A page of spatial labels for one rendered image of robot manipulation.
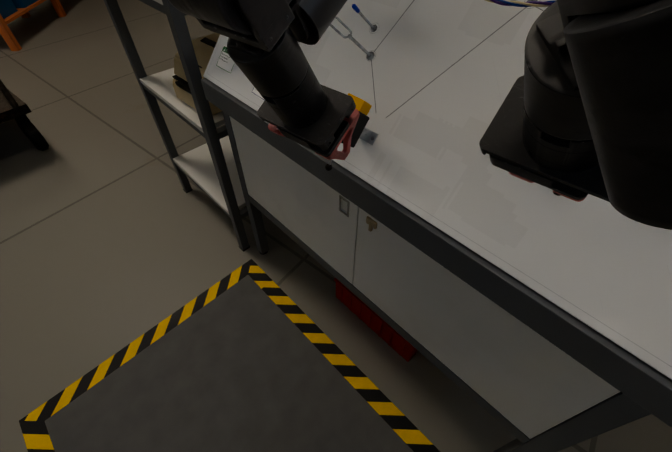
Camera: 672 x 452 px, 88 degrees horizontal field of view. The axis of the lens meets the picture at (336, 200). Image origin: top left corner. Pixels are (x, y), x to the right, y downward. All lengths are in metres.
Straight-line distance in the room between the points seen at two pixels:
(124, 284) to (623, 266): 1.69
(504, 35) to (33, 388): 1.75
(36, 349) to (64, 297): 0.22
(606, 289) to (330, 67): 0.62
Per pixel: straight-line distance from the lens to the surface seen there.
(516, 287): 0.60
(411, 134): 0.66
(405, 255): 0.79
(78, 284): 1.90
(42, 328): 1.85
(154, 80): 1.68
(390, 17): 0.77
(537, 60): 0.20
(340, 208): 0.87
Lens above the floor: 1.33
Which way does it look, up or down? 45 degrees down
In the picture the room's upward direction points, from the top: 1 degrees clockwise
